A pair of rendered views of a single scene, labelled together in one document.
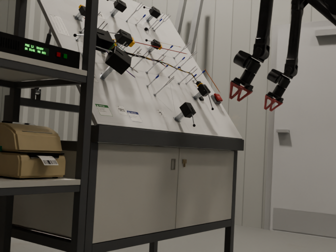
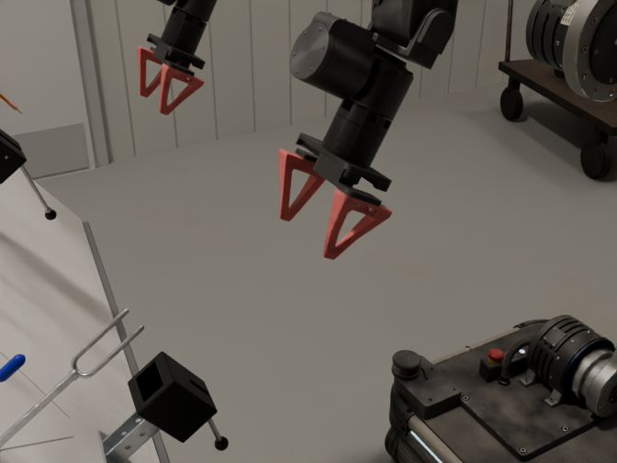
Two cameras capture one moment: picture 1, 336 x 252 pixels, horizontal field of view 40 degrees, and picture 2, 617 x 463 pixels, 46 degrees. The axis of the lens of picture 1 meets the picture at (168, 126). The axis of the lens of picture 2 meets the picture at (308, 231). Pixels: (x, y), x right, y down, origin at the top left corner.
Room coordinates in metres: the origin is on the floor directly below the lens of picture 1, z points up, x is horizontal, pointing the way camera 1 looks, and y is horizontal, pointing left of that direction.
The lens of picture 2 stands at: (1.87, 0.28, 1.43)
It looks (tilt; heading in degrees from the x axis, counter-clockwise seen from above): 29 degrees down; 300
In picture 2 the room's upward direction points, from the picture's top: straight up
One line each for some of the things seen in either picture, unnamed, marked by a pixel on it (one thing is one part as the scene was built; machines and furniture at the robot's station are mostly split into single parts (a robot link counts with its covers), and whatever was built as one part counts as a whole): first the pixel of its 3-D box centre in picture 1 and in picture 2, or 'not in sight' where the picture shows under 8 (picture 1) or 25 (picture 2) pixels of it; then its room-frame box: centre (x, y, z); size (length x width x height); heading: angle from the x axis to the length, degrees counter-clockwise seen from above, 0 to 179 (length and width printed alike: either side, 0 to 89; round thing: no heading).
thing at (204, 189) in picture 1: (206, 186); not in sight; (2.48, -0.22, 0.60); 0.55 x 0.03 x 0.39; 143
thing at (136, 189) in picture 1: (139, 190); not in sight; (2.04, 0.11, 0.60); 0.55 x 0.02 x 0.39; 143
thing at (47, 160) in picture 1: (47, 160); not in sight; (1.59, 0.41, 0.73); 0.06 x 0.05 x 0.03; 146
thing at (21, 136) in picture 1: (17, 149); not in sight; (1.69, 0.54, 0.76); 0.30 x 0.21 x 0.20; 56
